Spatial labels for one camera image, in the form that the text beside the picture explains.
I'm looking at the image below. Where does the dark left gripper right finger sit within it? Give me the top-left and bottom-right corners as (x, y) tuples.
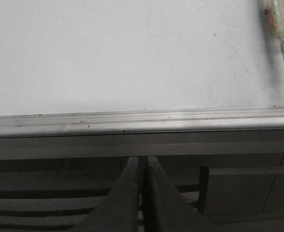
(143, 157), (217, 232)

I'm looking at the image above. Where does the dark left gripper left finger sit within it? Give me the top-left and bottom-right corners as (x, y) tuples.
(70, 157), (140, 232)

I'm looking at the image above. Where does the white whiteboard with tray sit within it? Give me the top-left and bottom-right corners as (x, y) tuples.
(0, 0), (284, 137)

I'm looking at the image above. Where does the dark slatted chair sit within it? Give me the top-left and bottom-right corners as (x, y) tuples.
(0, 189), (109, 231)

